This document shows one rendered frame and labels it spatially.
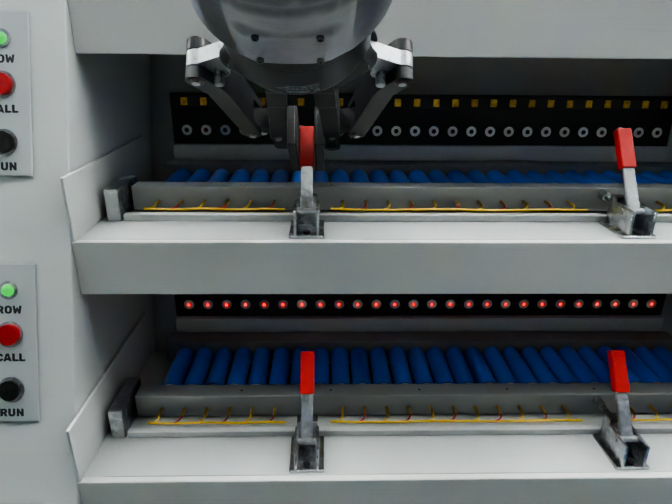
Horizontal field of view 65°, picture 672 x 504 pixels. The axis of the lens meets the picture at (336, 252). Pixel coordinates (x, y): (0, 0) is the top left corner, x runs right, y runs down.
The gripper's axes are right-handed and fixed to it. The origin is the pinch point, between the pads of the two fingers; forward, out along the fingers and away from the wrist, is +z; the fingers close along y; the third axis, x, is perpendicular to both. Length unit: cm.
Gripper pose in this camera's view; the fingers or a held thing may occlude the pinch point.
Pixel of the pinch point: (307, 141)
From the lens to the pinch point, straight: 43.9
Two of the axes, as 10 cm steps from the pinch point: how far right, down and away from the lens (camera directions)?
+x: 0.0, -9.9, 1.4
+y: 10.0, 0.0, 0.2
